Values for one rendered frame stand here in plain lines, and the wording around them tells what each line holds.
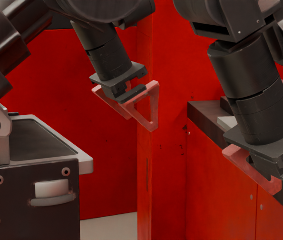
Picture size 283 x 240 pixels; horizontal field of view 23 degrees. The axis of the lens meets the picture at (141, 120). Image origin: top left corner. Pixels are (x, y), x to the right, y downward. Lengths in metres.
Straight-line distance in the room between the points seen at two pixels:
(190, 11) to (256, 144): 0.15
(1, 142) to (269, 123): 0.27
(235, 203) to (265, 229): 0.19
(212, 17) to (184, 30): 1.26
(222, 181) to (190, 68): 0.42
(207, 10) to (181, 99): 1.29
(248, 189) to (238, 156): 0.65
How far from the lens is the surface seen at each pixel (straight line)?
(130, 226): 3.40
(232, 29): 0.64
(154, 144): 1.93
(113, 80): 1.07
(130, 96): 1.04
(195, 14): 0.66
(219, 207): 1.65
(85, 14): 0.56
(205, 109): 1.81
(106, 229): 3.38
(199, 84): 1.92
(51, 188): 0.72
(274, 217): 1.30
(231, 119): 1.12
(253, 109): 0.68
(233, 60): 0.66
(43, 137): 0.85
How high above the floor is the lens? 1.24
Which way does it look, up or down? 13 degrees down
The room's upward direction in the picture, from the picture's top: straight up
